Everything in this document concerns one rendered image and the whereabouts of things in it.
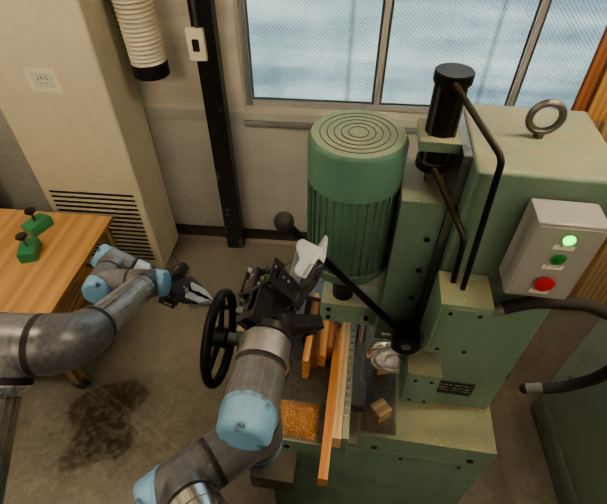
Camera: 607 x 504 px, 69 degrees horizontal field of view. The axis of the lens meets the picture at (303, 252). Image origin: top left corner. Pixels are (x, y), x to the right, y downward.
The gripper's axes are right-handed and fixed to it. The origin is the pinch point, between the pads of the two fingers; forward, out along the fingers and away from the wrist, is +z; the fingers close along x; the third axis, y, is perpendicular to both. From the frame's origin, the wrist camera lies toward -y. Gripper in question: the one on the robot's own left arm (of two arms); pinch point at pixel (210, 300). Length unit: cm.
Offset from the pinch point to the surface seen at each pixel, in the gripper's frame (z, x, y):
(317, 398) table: 28.3, 30.5, -24.3
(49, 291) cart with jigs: -52, -18, 65
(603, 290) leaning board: 179, -84, -28
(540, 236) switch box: 28, 29, -88
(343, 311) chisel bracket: 24.6, 14.8, -38.9
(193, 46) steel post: -46, -101, -16
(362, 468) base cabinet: 56, 33, -3
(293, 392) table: 23.2, 29.8, -21.4
